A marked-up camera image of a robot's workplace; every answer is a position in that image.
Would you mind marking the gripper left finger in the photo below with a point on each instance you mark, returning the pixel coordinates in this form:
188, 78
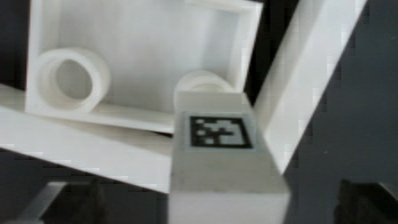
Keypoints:
66, 204

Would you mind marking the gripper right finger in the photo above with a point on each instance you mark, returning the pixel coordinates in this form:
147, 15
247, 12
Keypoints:
366, 203

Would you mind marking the white chair leg with tag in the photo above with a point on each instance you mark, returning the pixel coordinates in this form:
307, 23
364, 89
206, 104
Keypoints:
227, 187

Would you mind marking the white chair seat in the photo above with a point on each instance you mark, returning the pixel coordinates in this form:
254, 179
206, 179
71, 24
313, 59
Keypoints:
121, 50

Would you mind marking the white U-shaped boundary fence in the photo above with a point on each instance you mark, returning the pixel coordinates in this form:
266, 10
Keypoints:
126, 154

